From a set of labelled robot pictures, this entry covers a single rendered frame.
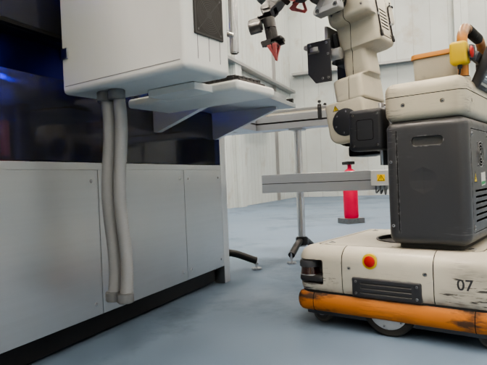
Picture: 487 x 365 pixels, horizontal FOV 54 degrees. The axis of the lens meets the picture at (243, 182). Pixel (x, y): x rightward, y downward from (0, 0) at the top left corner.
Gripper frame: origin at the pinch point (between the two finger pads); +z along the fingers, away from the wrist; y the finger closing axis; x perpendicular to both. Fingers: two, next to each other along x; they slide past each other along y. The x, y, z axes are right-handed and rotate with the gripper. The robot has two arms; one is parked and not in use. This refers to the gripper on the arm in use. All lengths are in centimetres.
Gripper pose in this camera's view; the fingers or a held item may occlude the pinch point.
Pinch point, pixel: (276, 59)
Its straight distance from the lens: 232.7
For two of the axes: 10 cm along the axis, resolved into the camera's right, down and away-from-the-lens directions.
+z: 1.8, 9.8, -0.7
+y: -8.9, 1.9, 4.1
